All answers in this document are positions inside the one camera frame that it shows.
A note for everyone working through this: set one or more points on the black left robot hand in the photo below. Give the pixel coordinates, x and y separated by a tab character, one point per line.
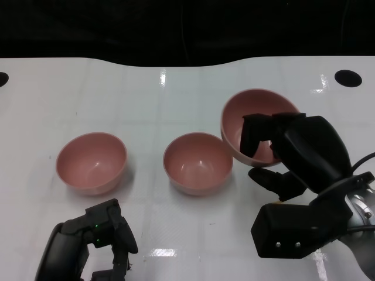
70	248

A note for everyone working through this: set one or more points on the pink plastic bowl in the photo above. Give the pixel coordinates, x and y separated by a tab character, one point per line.
90	164
255	102
197	164

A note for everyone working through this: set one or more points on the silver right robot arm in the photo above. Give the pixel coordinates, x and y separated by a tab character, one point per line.
363	210

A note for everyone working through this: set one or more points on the black round table grommet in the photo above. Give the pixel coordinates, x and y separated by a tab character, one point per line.
348	78
3	79

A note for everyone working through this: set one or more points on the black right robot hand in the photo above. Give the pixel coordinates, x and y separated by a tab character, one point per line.
307	146

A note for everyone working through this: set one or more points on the black backdrop cloth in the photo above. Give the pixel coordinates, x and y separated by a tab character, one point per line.
175	29

